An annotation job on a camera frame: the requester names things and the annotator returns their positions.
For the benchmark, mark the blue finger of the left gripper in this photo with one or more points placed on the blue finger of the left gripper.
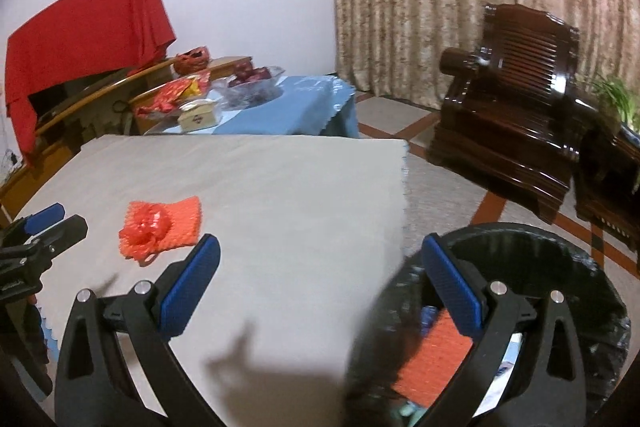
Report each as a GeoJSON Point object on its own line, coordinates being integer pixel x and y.
{"type": "Point", "coordinates": [28, 248]}
{"type": "Point", "coordinates": [42, 217]}

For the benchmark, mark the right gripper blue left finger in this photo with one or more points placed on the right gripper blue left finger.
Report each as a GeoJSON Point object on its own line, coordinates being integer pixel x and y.
{"type": "Point", "coordinates": [94, 387]}

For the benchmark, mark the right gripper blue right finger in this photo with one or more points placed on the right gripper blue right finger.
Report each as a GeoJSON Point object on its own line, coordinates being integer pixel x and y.
{"type": "Point", "coordinates": [547, 384]}

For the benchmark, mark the red plastic bag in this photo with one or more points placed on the red plastic bag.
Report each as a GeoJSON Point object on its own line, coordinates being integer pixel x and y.
{"type": "Point", "coordinates": [145, 231]}

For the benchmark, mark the orange foam fruit net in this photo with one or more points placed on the orange foam fruit net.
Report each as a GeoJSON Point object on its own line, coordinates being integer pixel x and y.
{"type": "Point", "coordinates": [428, 372]}

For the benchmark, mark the white blue medicine box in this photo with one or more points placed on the white blue medicine box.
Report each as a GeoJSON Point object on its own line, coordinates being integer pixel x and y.
{"type": "Point", "coordinates": [503, 375]}

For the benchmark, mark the blue plastic bag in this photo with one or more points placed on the blue plastic bag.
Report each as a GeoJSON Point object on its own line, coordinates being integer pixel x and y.
{"type": "Point", "coordinates": [428, 317]}

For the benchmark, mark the black lined trash bin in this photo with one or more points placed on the black lined trash bin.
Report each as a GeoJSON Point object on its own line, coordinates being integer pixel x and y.
{"type": "Point", "coordinates": [530, 261]}

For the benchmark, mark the wooden tv cabinet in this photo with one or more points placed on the wooden tv cabinet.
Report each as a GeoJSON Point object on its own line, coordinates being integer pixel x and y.
{"type": "Point", "coordinates": [108, 107]}

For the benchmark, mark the red snack packets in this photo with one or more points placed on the red snack packets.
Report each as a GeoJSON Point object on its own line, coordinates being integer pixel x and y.
{"type": "Point", "coordinates": [174, 93]}

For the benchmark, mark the gold tissue box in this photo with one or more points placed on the gold tissue box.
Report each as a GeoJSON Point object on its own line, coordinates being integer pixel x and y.
{"type": "Point", "coordinates": [198, 115]}

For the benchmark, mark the red cloth cover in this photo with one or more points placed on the red cloth cover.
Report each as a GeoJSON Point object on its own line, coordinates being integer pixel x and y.
{"type": "Point", "coordinates": [72, 39]}

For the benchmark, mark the red bag on cabinet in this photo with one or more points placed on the red bag on cabinet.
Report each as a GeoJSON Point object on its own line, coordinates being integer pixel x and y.
{"type": "Point", "coordinates": [192, 61]}

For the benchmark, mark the dark wooden side table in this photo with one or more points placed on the dark wooden side table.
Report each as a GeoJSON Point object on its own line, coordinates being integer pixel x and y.
{"type": "Point", "coordinates": [607, 183]}

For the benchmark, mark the glass fruit bowl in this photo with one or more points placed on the glass fruit bowl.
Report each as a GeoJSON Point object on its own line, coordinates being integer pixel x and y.
{"type": "Point", "coordinates": [251, 93]}

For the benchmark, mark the red apples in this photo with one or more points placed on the red apples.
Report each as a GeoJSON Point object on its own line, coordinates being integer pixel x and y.
{"type": "Point", "coordinates": [246, 72]}

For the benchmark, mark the grey table cloth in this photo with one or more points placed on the grey table cloth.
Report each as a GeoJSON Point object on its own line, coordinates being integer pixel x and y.
{"type": "Point", "coordinates": [310, 230]}

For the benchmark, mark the dark wooden armchair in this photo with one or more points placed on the dark wooden armchair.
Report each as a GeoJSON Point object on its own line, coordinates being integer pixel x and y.
{"type": "Point", "coordinates": [509, 120]}

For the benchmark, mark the blue table cloth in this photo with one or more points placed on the blue table cloth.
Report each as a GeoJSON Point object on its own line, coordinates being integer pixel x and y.
{"type": "Point", "coordinates": [311, 105]}

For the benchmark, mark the green potted plant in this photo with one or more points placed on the green potted plant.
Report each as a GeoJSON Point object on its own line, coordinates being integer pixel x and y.
{"type": "Point", "coordinates": [616, 94]}

